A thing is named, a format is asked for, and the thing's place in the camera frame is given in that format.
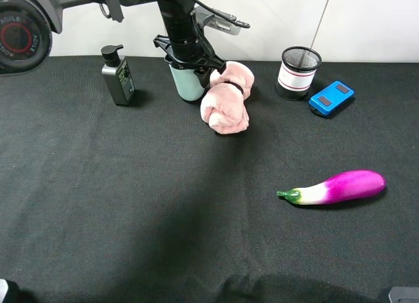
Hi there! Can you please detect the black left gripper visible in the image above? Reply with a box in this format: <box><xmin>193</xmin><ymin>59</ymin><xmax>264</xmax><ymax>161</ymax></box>
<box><xmin>153</xmin><ymin>35</ymin><xmax>227</xmax><ymax>88</ymax></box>

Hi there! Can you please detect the light blue cylindrical bottle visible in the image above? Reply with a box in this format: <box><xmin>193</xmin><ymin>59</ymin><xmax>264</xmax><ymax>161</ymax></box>
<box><xmin>170</xmin><ymin>65</ymin><xmax>204</xmax><ymax>101</ymax></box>

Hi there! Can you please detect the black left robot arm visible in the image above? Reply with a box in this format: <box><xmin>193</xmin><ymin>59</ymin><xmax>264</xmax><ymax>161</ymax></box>
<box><xmin>50</xmin><ymin>3</ymin><xmax>177</xmax><ymax>94</ymax></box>

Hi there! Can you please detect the pink rolled towel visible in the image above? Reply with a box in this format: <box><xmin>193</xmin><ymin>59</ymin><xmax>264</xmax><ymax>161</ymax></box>
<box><xmin>200</xmin><ymin>61</ymin><xmax>255</xmax><ymax>135</ymax></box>

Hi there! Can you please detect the black pump dispenser bottle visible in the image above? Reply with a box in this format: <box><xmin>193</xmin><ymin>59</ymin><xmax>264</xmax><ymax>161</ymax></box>
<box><xmin>101</xmin><ymin>45</ymin><xmax>136</xmax><ymax>106</ymax></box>

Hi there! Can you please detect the black mesh pen holder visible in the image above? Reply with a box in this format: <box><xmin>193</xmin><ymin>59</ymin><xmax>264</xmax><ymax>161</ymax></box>
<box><xmin>276</xmin><ymin>46</ymin><xmax>322</xmax><ymax>101</ymax></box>

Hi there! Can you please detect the black table cloth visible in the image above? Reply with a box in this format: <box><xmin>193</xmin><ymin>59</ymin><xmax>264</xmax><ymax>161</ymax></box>
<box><xmin>1</xmin><ymin>57</ymin><xmax>418</xmax><ymax>302</ymax></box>

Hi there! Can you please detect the blue whiteboard eraser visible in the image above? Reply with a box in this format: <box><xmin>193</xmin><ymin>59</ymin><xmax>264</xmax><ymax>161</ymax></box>
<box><xmin>308</xmin><ymin>80</ymin><xmax>355</xmax><ymax>118</ymax></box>

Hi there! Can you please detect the purple toy eggplant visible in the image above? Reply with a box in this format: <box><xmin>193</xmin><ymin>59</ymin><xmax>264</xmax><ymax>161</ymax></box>
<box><xmin>276</xmin><ymin>170</ymin><xmax>386</xmax><ymax>205</ymax></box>

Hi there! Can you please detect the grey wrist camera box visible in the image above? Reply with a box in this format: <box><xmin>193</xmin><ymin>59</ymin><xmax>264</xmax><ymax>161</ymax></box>
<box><xmin>194</xmin><ymin>6</ymin><xmax>250</xmax><ymax>35</ymax></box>

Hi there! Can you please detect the robot base with red ring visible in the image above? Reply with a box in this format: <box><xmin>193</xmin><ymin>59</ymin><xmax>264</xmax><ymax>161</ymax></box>
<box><xmin>1</xmin><ymin>0</ymin><xmax>62</xmax><ymax>75</ymax></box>

